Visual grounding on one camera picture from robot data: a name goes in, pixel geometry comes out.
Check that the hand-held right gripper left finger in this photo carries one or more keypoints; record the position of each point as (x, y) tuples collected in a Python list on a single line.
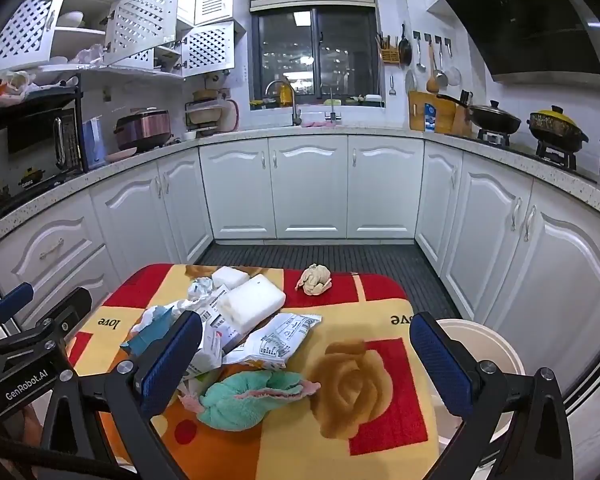
[(172, 360)]

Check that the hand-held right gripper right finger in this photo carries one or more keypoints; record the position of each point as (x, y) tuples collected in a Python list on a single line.
[(437, 360)]

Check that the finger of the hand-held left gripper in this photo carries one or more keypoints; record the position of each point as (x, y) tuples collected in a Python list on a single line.
[(72, 307), (12, 298)]

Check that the blue plastic wrapper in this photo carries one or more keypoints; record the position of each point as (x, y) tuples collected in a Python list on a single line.
[(147, 337)]

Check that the white round bin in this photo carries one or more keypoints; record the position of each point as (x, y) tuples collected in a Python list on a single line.
[(490, 345)]

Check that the white paper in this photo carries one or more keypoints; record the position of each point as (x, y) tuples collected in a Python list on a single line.
[(200, 287)]

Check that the large white foam block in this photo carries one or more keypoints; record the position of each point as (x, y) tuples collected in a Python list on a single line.
[(252, 300)]

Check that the small white foam block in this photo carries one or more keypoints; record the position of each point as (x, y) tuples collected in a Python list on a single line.
[(230, 276)]

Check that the white printed plastic packet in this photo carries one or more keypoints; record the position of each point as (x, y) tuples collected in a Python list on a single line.
[(280, 340)]

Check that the beige paper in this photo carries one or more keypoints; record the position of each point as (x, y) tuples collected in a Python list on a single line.
[(314, 280)]

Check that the white barcode medicine box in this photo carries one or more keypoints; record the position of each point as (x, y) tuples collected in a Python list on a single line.
[(214, 305)]

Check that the red yellow printed blanket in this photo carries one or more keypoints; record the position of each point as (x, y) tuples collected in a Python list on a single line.
[(380, 320)]

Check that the green towel with pink edge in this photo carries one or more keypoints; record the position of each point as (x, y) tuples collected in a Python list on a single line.
[(240, 400)]

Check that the black microwave oven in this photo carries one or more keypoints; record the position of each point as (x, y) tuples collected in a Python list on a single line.
[(30, 150)]

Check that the blue carton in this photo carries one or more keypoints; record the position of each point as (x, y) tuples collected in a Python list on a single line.
[(92, 142)]

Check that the rose gold rice cooker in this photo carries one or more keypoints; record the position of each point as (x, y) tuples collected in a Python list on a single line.
[(142, 127)]

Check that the row of white cabinet doors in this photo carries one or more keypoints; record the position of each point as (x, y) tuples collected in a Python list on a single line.
[(310, 185)]

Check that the dish rack with pot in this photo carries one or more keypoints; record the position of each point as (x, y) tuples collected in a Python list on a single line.
[(210, 112)]

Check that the wooden cutting board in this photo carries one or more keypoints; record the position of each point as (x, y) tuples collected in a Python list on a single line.
[(430, 112)]

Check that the black wok with lid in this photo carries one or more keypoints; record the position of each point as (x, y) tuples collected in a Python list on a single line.
[(495, 119)]

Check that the wooden knife block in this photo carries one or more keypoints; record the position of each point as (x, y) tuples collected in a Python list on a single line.
[(462, 112)]

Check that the yellow clay pot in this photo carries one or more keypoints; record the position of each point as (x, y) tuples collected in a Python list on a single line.
[(555, 127)]

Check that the white lattice cabinet door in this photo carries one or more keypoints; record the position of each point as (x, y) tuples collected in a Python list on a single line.
[(207, 50), (20, 35), (142, 20)]

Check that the pink cloth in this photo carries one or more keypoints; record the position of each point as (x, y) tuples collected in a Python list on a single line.
[(312, 123)]

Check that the steel kitchen faucet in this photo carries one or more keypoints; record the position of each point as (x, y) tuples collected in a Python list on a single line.
[(296, 115)]

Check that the hanging wooden spoon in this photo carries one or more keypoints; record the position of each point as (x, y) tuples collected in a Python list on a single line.
[(432, 77)]

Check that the white bowl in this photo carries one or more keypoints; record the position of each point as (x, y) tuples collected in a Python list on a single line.
[(70, 19)]

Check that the yellow oil bottle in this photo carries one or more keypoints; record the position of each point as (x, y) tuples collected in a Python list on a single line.
[(286, 95)]

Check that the hanging steel ladle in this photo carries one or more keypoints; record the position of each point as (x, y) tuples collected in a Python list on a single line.
[(419, 57)]

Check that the wooden chopstick holder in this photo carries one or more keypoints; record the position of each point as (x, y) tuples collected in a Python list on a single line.
[(390, 52)]

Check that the hanging black pan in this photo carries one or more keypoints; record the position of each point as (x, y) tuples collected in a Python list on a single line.
[(405, 50)]

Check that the dark kitchen window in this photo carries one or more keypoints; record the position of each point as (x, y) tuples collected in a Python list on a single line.
[(312, 52)]

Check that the black range hood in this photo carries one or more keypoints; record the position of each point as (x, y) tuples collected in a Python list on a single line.
[(530, 20)]

